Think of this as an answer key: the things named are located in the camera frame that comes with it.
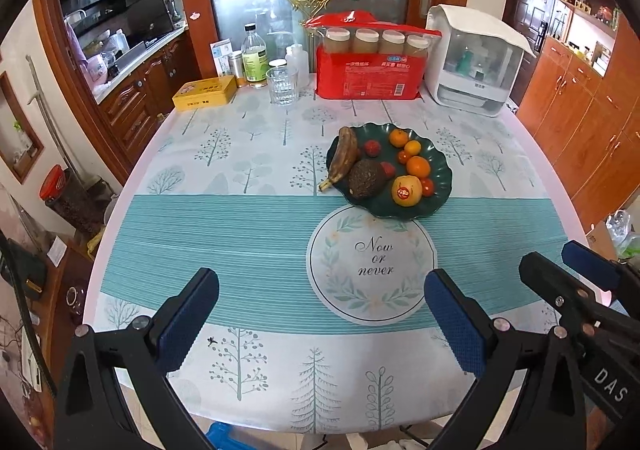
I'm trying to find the small metal can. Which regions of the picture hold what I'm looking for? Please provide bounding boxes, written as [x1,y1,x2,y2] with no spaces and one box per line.
[227,51,246,88]

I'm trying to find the blue object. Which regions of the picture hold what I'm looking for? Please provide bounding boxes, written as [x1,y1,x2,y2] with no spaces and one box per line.
[207,422,251,450]

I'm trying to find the large yellow orange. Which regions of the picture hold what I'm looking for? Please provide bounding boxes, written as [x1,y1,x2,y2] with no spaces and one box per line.
[391,174,423,207]

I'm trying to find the tall wooden cabinets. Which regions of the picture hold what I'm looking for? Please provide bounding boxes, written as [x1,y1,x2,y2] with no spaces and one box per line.
[515,37,640,231]

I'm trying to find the clear glass tumbler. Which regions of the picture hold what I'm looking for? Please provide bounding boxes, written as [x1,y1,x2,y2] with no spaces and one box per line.
[265,66,299,106]

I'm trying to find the clear plastic bag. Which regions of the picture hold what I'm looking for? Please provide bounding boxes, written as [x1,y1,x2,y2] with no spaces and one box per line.
[605,210,640,261]

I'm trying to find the wooden wall frame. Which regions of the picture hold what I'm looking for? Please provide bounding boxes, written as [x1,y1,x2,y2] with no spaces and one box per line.
[0,72,45,183]

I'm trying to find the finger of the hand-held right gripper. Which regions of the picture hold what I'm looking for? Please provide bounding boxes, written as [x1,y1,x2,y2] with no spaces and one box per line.
[518,252,608,346]
[561,240,640,323]

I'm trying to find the white squeeze bottle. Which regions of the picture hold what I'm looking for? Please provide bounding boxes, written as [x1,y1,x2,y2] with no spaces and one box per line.
[267,30,307,88]

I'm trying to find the green label clear bottle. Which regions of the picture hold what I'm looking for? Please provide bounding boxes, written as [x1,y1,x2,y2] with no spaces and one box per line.
[241,23,271,89]

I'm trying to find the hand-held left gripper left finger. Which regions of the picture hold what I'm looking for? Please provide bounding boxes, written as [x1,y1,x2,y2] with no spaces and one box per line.
[52,267,221,450]

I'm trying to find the yellow tin box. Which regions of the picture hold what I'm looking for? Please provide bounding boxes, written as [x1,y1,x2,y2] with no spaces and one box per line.
[172,76,237,112]

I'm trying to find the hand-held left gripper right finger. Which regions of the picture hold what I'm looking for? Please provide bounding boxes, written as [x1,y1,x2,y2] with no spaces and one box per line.
[424,268,586,450]

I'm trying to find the wooden kitchen base cabinets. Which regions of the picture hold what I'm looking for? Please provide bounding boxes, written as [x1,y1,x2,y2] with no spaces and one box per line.
[97,32,201,166]

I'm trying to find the red lid jar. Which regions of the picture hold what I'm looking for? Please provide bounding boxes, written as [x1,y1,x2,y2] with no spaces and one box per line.
[40,165,103,236]

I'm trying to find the cardboard box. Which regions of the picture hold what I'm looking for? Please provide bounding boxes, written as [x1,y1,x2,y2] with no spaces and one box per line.
[585,222,618,261]

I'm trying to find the dark wooden entrance door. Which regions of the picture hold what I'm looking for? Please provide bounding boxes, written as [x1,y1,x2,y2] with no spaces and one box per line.
[502,0,558,56]

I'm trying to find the red paper cup package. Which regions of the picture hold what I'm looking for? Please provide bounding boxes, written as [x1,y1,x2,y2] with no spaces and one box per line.
[305,10,443,101]

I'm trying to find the metal pole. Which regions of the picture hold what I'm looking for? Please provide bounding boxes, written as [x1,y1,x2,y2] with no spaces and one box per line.
[27,55,83,181]

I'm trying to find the blue and white small box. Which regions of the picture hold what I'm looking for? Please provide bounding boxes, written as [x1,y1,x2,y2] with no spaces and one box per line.
[210,37,235,78]

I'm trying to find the dark brown avocado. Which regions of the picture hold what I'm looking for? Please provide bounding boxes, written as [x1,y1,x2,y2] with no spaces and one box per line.
[348,159,388,200]

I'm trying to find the white countertop appliance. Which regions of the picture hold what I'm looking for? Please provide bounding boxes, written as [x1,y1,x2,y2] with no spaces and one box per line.
[424,4,537,118]

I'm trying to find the dark green scalloped plate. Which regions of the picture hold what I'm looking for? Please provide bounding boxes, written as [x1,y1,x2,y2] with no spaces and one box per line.
[326,122,452,222]

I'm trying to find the overripe brown banana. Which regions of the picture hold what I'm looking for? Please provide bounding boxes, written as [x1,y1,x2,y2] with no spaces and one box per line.
[318,126,360,192]

